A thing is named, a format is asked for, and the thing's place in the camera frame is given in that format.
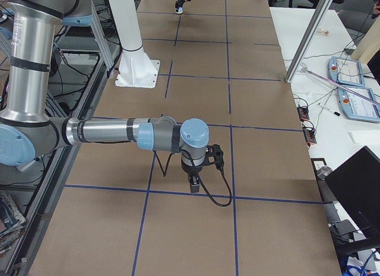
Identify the orange black electronics module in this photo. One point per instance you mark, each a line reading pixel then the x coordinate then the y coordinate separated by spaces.
pixel 303 113

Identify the stack of magazines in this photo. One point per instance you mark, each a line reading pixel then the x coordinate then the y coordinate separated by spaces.
pixel 12 222

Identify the teach pendant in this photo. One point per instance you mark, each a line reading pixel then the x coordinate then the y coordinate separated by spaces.
pixel 356 108
pixel 346 71

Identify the silver aluminium frame post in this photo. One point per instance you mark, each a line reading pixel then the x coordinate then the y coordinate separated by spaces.
pixel 316 19

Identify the black monitor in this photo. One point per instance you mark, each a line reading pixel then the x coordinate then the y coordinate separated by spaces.
pixel 355 184

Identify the upper teach pendant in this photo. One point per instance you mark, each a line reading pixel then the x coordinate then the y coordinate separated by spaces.
pixel 346 71

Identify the black marker pen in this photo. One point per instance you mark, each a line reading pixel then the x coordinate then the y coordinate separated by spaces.
pixel 329 110

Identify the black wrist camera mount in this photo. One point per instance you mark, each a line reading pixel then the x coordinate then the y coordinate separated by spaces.
pixel 214 156

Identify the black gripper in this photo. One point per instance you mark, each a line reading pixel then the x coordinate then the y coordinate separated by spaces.
pixel 190 170

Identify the silver metal cylinder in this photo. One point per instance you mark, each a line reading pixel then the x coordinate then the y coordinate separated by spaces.
pixel 323 172

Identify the lower teach pendant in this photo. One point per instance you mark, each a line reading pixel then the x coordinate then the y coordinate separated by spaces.
pixel 356 108

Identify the white camera stand post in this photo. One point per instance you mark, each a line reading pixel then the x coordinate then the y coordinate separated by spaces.
pixel 136 69

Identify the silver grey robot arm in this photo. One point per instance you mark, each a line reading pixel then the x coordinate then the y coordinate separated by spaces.
pixel 34 124

